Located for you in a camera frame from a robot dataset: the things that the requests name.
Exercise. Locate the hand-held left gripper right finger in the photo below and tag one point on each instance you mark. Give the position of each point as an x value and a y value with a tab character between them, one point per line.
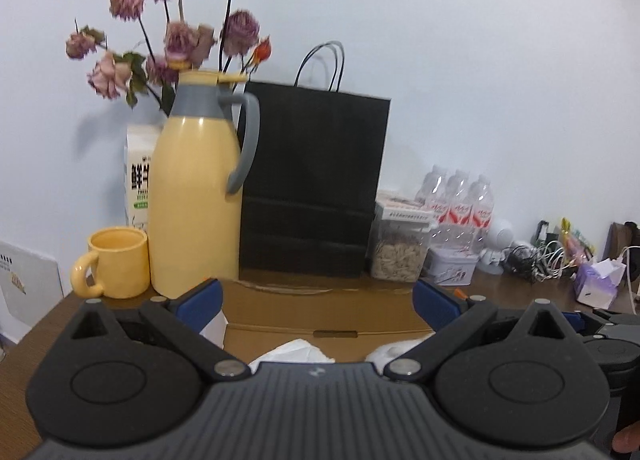
435	305

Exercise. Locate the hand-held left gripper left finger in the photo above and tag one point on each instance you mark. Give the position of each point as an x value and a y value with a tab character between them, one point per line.
200	305

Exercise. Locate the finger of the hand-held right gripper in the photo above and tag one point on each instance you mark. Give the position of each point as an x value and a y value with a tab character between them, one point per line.
617	318
574	324

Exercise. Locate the red cardboard box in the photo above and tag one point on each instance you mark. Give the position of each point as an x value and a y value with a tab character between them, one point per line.
320	310

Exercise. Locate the person's right hand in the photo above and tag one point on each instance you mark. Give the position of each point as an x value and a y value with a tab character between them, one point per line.
628	440

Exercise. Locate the purple tissue pack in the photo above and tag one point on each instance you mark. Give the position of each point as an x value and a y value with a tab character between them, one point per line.
595	285

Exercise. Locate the white tin box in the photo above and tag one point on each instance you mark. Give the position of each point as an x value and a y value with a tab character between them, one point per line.
450	267

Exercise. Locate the clear jar of seeds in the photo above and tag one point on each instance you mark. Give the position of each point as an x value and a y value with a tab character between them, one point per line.
397	255

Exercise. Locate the yellow pink packet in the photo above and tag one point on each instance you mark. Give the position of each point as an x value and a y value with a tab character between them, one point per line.
575	237

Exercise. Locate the yellow mug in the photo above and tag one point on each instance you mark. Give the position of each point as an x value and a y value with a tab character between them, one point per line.
120	265

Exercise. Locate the white robot toy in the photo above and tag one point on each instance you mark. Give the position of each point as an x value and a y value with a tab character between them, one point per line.
500	235

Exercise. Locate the black charger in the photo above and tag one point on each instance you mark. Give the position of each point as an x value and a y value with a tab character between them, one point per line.
542	231

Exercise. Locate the white flat box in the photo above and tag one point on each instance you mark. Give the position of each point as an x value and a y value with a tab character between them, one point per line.
405	210

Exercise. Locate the yellow thermos jug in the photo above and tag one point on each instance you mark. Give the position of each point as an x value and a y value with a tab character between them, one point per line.
195	200

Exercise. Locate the white crumpled tissue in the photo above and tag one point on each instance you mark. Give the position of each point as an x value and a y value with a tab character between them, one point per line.
295	352

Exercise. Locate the white milk carton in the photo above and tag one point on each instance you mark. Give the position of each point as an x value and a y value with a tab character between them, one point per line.
137	179

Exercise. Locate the black paper bag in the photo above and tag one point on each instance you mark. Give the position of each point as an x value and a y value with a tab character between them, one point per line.
315	164

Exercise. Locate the dried rose bouquet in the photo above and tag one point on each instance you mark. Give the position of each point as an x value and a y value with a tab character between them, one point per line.
182	37

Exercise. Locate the white wall panel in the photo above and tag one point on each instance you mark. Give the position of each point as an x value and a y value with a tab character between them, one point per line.
30	290

